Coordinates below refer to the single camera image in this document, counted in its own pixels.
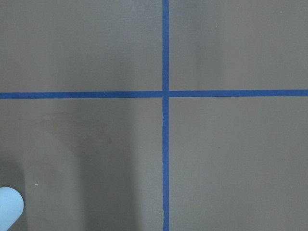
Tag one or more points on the blue cup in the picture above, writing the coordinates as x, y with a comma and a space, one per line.
11, 207

